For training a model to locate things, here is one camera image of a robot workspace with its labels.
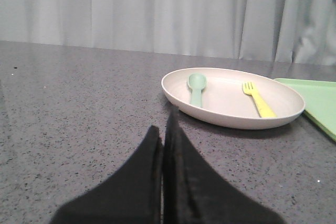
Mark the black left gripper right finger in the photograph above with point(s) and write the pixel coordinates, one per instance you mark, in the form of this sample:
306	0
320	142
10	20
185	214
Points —
195	193

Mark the teal green plastic spoon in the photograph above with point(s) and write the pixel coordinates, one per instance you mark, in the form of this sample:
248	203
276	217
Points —
196	83

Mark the yellow plastic fork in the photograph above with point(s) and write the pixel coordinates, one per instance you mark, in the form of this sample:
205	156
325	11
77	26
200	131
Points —
264	110

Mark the white pleated curtain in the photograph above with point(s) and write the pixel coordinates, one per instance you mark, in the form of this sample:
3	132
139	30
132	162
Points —
293	31

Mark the beige round plate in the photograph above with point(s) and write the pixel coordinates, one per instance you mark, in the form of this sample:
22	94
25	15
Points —
224	102

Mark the light green rectangular tray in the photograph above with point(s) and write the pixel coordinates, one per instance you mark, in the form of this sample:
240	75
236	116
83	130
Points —
320	102

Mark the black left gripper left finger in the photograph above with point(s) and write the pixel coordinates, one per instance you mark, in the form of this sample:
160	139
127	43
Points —
131	195

